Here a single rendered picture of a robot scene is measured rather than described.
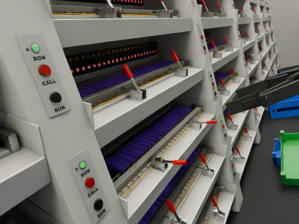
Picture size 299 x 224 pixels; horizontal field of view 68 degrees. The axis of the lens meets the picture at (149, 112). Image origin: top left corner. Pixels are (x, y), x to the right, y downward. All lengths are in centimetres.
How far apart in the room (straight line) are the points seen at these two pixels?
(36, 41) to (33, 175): 19
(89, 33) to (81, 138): 20
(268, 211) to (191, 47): 78
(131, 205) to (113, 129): 17
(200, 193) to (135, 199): 34
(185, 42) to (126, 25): 42
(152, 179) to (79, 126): 25
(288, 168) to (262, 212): 32
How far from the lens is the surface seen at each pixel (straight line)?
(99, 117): 45
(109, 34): 50
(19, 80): 35
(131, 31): 57
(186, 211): 75
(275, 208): 119
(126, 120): 48
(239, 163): 132
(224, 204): 106
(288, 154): 144
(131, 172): 55
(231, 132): 122
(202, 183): 85
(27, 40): 37
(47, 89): 36
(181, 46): 93
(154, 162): 59
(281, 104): 213
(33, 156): 37
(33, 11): 40
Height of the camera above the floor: 76
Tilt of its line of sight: 12 degrees down
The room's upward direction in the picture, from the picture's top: 17 degrees counter-clockwise
